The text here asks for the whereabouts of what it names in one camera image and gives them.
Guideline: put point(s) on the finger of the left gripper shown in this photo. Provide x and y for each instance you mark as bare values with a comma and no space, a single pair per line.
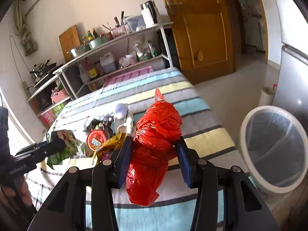
36,148
57,145

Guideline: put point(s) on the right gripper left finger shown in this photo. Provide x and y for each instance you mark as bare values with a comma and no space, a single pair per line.
65,207

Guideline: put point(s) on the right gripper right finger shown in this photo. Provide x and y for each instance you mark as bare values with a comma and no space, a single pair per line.
243,206

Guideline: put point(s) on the green snack bag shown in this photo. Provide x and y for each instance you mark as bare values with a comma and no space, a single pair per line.
72,146

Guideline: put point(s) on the red round lid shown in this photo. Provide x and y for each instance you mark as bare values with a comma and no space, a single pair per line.
95,139

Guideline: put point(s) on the white paper cup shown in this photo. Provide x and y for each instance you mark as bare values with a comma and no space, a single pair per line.
124,125

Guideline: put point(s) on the white foam net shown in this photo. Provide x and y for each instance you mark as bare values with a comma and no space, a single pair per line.
121,111

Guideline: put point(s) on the red plastic bag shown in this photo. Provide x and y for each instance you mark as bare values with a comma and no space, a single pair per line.
153,147

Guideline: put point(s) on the yellow snack wrapper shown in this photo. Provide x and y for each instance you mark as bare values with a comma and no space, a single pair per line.
112,144

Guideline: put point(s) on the white round trash bin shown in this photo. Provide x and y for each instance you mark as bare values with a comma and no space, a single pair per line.
273,144

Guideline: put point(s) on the left hand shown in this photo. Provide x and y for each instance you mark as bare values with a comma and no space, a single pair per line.
8,193

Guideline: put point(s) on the pink basket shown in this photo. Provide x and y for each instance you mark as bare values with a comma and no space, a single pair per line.
58,95

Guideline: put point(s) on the steel bowl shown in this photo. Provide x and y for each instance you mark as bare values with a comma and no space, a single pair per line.
79,50

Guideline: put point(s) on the white oil jug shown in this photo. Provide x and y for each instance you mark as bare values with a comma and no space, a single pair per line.
108,63

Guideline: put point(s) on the wooden cutting board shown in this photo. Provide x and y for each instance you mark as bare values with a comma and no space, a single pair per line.
69,39

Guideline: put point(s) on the white paper roll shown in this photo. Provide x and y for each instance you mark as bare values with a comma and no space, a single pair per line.
266,96

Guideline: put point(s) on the green pot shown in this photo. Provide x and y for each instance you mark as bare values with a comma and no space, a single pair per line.
99,41

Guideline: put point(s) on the silver refrigerator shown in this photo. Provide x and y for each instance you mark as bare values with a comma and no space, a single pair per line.
291,93

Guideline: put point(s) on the clear storage box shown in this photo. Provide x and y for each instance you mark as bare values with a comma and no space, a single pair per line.
135,23

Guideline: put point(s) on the white electric kettle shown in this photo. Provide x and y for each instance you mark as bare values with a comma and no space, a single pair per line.
150,14

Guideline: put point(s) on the wooden door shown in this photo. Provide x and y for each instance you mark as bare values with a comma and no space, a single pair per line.
203,36

